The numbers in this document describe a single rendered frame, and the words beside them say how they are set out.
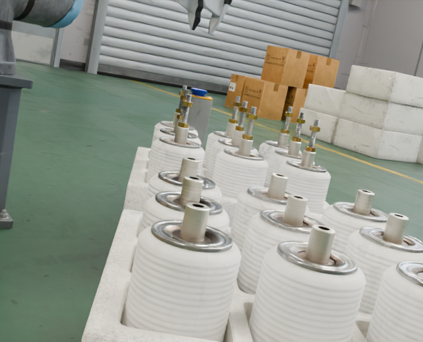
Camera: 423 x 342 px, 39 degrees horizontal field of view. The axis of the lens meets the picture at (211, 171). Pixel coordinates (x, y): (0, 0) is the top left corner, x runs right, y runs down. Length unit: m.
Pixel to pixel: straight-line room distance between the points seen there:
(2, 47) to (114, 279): 0.71
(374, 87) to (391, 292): 3.40
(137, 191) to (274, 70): 4.21
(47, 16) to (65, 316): 0.64
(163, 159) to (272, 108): 4.05
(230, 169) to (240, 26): 6.13
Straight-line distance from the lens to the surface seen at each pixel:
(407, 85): 3.94
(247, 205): 0.76
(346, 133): 4.05
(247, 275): 0.67
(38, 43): 6.30
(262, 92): 5.00
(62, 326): 0.91
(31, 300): 0.98
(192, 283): 0.51
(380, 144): 3.87
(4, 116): 1.23
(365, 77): 4.02
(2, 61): 1.23
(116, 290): 0.59
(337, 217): 0.79
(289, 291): 0.54
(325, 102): 4.29
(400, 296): 0.58
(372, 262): 0.68
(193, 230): 0.54
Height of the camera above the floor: 0.41
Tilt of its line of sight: 11 degrees down
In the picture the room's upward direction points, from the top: 12 degrees clockwise
